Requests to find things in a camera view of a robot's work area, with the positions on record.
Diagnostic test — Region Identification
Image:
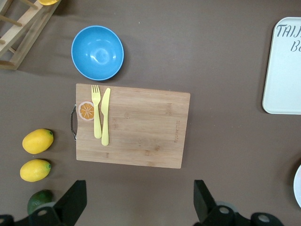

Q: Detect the blue bowl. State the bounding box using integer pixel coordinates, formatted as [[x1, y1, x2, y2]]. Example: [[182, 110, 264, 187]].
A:
[[71, 25, 125, 81]]

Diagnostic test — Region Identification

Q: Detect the orange slice decoration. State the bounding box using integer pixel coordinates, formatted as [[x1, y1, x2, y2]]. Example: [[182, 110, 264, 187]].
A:
[[78, 100, 95, 122]]

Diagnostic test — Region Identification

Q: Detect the dark green avocado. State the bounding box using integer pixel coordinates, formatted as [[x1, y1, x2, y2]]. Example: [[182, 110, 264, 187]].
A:
[[27, 189, 54, 215]]

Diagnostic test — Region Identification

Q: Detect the yellow lemon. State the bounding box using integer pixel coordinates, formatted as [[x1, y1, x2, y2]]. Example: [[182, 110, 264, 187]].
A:
[[22, 128, 54, 155], [19, 159, 51, 183]]

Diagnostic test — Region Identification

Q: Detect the yellow plastic fork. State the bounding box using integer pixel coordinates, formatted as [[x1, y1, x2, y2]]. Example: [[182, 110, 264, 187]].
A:
[[91, 84, 102, 139]]

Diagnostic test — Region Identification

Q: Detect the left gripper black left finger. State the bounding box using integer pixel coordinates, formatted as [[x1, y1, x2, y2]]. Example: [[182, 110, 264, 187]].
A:
[[28, 180, 87, 226]]

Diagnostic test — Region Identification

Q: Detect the bamboo cutting board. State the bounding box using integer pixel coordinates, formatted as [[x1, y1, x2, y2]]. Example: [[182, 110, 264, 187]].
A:
[[70, 83, 191, 170]]

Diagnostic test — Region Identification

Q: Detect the wooden peg cup rack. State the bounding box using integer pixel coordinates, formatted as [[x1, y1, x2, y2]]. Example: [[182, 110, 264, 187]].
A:
[[0, 0, 62, 71]]

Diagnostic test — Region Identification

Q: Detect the yellow plastic knife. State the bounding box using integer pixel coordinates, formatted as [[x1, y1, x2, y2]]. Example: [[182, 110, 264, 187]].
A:
[[100, 88, 111, 146]]

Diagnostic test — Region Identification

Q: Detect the yellow mug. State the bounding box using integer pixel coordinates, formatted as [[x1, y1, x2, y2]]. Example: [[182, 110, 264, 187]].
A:
[[37, 0, 61, 6]]

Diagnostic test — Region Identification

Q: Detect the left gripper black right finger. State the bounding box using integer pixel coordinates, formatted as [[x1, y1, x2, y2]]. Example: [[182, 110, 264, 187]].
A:
[[193, 180, 240, 226]]

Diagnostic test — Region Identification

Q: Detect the white round plate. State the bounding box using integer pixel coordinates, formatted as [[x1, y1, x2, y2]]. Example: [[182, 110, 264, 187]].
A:
[[293, 164, 301, 209]]

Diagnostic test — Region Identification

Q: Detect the cream tray with bear print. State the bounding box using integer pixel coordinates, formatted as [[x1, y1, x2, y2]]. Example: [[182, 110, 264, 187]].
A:
[[262, 16, 301, 115]]

